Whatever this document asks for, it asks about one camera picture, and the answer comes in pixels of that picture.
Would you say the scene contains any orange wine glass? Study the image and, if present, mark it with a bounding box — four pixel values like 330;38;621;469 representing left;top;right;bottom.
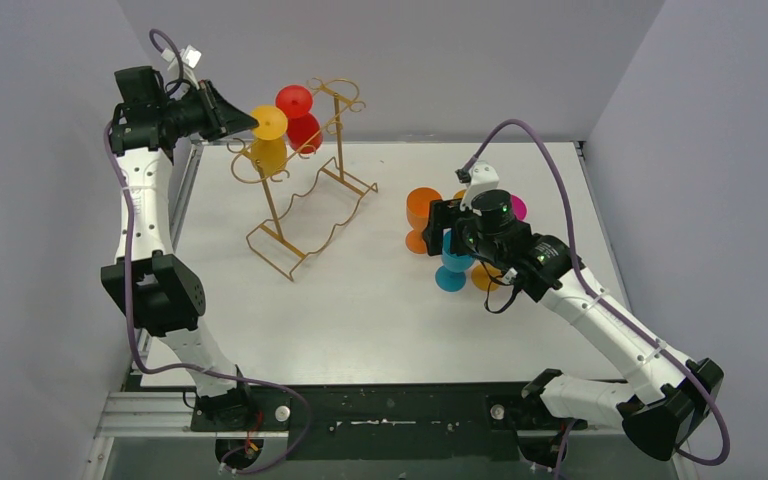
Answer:
405;187;442;254

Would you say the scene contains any yellow wine glass row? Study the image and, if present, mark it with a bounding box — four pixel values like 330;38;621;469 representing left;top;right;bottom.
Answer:
251;105;288;177

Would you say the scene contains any blue wine glass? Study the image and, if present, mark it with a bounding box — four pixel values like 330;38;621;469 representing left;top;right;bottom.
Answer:
434;229;475;293

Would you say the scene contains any red wine glass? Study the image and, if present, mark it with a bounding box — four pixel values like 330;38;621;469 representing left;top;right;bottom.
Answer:
275;84;323;155

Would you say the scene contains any pink wine glass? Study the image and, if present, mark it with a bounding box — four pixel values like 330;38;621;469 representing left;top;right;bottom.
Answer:
511;195;527;221

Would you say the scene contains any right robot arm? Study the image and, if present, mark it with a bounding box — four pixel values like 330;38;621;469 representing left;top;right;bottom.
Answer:
422;189;724;461

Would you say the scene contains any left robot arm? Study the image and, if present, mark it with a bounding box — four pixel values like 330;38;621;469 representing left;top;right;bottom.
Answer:
100;66;258;431

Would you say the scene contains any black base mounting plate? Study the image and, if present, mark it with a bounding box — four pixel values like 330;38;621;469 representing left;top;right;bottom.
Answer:
191;380;591;463

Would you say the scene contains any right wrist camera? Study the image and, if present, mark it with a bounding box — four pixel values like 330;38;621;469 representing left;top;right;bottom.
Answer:
456;160;500;211

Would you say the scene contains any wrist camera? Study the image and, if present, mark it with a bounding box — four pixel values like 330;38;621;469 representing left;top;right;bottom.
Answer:
179;45;202;87
456;160;500;211

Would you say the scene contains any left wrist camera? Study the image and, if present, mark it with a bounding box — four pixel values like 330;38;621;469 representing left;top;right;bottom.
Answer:
179;45;202;87

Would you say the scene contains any gold wire glass rack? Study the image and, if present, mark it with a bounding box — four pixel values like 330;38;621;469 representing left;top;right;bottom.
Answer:
226;77;379;280

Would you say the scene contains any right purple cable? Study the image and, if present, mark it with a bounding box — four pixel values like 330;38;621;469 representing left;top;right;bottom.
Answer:
460;119;732;480

